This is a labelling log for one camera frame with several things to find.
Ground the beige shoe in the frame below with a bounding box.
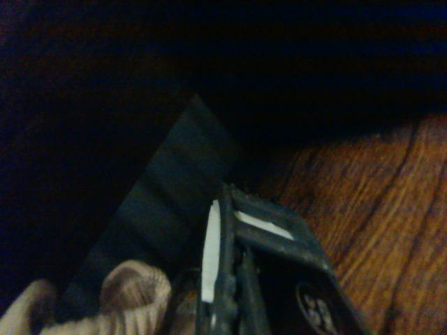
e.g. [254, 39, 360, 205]
[0, 259, 198, 335]

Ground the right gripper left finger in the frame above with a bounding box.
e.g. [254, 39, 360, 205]
[194, 183, 240, 335]

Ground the brown shoe rack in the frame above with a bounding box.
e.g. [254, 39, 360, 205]
[0, 0, 447, 335]

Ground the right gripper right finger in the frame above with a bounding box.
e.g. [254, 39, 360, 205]
[230, 184, 335, 278]

